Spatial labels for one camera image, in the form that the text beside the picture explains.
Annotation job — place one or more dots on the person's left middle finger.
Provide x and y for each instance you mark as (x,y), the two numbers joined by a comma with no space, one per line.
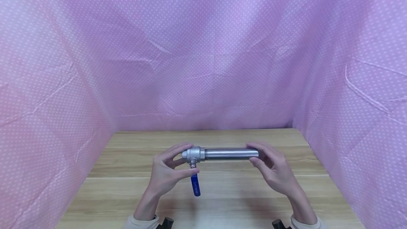
(180,162)

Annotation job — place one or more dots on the person's right index finger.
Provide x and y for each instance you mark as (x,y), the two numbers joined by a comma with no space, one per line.
(260,147)

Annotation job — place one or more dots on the person's left forearm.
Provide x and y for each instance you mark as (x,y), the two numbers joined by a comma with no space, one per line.
(144,213)

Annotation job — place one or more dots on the person's right forearm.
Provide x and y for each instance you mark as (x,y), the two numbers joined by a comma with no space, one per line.
(303,211)

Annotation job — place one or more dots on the person's left thumb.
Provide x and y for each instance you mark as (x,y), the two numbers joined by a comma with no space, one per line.
(187,173)

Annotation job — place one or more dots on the steel pipe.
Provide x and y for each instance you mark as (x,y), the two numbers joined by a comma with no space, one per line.
(229,153)

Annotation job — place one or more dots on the person's right thumb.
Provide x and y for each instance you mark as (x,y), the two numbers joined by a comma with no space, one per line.
(259,166)

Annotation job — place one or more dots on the person's left hand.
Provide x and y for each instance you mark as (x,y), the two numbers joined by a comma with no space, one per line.
(162,177)

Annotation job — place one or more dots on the person's right hand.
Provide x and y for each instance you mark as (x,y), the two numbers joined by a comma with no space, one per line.
(276,172)

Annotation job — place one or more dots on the person's left index finger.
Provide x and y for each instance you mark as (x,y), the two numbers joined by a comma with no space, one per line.
(176,149)

